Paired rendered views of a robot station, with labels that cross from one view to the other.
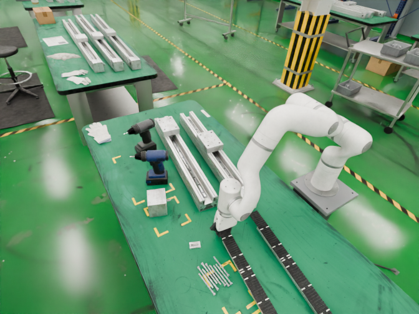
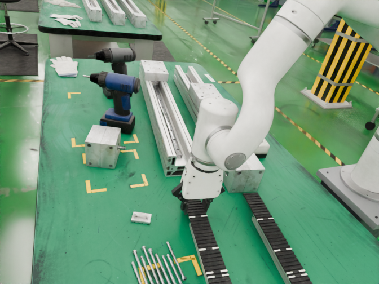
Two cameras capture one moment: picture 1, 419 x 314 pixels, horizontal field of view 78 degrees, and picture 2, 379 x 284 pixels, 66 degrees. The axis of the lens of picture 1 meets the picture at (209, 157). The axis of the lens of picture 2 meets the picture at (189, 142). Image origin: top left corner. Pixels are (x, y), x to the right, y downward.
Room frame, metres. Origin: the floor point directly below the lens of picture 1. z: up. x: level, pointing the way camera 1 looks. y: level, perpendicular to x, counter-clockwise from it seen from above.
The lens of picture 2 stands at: (0.12, -0.12, 1.40)
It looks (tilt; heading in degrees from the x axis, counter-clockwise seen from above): 33 degrees down; 7
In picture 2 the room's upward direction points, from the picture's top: 11 degrees clockwise
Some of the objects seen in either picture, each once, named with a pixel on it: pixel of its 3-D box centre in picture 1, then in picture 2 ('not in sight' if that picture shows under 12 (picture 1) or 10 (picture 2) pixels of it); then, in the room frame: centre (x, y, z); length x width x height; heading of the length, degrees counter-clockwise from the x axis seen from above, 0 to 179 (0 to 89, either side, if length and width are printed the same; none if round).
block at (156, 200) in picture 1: (159, 202); (107, 147); (0.83, 0.24, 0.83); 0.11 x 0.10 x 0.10; 105
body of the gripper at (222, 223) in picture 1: (226, 216); (202, 176); (0.69, -0.09, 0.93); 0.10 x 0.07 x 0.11; 118
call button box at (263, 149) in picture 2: not in sight; (252, 146); (1.09, -0.23, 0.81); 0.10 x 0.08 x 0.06; 118
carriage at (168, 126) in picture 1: (168, 128); (153, 72); (1.42, 0.29, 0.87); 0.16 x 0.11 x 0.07; 28
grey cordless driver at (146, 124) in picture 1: (140, 138); (111, 72); (1.25, 0.43, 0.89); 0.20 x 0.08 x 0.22; 136
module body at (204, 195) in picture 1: (181, 156); (161, 106); (1.20, 0.17, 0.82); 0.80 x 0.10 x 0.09; 28
